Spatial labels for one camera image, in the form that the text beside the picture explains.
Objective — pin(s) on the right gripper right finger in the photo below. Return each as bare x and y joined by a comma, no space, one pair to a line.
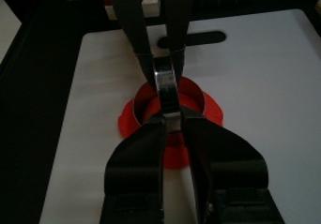
230,177

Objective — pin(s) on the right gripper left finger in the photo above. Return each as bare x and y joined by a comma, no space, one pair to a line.
134,177

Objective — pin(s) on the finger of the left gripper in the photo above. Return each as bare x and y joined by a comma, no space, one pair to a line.
177,21
131,21

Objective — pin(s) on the white cutting board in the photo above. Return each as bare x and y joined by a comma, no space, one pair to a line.
272,93

